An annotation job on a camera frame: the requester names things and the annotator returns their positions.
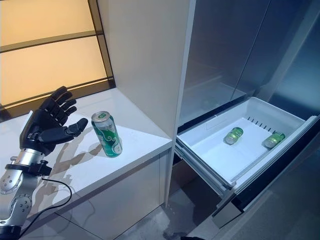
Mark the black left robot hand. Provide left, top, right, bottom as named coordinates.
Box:
left=19, top=86, right=89, bottom=156

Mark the green beer can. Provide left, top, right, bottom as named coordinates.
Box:
left=261, top=131, right=286, bottom=148
left=223, top=126, right=245, bottom=145
left=91, top=110, right=123, bottom=158

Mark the white fridge drawer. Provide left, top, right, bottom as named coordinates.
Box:
left=174, top=96, right=318, bottom=201

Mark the stainless steel fridge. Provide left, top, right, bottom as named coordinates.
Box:
left=166, top=0, right=320, bottom=240

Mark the white counter cabinet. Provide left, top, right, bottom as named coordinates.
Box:
left=0, top=88, right=174, bottom=240

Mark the white tall cabinet panel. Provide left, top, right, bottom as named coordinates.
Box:
left=96, top=0, right=197, bottom=210

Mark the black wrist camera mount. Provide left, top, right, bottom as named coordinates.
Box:
left=4, top=161, right=52, bottom=176

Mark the lit window with dark frame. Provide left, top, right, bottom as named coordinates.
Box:
left=0, top=0, right=118, bottom=118

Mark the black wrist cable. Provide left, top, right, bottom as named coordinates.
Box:
left=18, top=176, right=73, bottom=237

